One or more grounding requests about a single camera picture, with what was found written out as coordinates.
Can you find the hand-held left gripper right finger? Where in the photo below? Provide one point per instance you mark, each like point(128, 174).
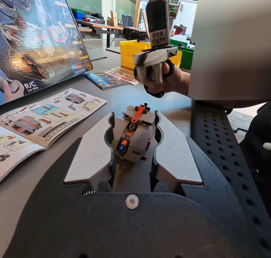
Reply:
point(177, 156)

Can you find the cardboard box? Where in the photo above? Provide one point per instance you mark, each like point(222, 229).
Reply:
point(114, 18)

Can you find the grey orange brick model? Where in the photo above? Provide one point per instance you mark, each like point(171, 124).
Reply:
point(135, 143)

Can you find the blue toy robot box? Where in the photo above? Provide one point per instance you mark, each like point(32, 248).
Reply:
point(42, 40)

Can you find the person's right hand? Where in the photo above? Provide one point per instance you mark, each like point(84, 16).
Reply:
point(177, 82)

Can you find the black bag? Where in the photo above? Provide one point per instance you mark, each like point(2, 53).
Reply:
point(97, 16)

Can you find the long wooden table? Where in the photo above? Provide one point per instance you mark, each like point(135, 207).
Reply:
point(99, 26)

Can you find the green plastic bin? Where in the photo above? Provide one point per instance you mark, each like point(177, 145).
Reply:
point(186, 59)

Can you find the person's dark clothing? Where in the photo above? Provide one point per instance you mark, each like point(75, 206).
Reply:
point(256, 131)

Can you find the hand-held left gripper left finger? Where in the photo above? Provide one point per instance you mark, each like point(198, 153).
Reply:
point(91, 156)

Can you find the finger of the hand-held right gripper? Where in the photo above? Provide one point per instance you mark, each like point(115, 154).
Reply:
point(148, 58)
point(172, 52)

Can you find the orange printed sticker sheet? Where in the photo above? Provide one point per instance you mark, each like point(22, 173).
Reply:
point(125, 76)

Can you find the small blue booklet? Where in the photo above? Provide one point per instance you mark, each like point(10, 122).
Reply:
point(101, 80)

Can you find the blue storage bin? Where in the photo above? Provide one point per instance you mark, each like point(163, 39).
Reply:
point(77, 13)

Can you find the black dimpled mat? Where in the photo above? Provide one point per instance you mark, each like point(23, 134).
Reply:
point(222, 156)

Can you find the red toy car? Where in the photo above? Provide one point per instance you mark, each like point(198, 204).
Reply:
point(90, 19)

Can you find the open instruction booklet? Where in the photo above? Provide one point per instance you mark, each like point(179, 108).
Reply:
point(53, 118)

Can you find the grey desk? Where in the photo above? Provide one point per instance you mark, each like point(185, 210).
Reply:
point(118, 97)

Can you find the yellow plastic bin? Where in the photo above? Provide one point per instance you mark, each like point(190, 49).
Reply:
point(127, 53)

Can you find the small wooden table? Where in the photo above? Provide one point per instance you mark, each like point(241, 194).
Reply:
point(84, 29)

